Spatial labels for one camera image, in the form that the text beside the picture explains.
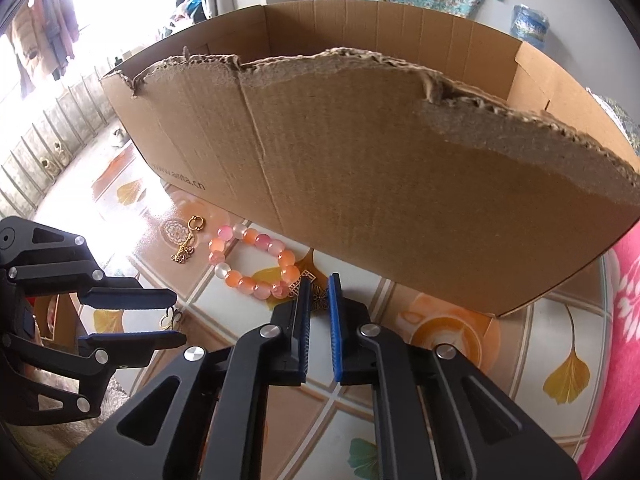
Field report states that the oval rhinestone gold pendant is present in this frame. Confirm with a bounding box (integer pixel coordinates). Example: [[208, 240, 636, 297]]
[[160, 219, 194, 264]]

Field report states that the gold ring earring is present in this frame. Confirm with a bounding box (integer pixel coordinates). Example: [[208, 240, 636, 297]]
[[186, 214, 206, 232]]

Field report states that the pink orange bead bracelet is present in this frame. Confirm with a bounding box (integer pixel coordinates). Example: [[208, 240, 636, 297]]
[[207, 222, 303, 302]]

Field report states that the gold butterfly charm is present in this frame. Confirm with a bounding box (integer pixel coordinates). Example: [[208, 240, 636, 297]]
[[160, 307, 182, 330]]

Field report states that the patterned table cover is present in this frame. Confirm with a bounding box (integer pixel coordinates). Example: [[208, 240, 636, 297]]
[[36, 140, 615, 479]]

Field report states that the pink floral blanket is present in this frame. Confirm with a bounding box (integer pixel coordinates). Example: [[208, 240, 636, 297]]
[[578, 228, 639, 479]]

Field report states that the brown cardboard box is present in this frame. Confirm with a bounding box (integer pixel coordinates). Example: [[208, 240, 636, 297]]
[[102, 0, 639, 314]]

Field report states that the blue water bottle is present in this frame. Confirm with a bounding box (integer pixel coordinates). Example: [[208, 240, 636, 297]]
[[510, 4, 549, 51]]

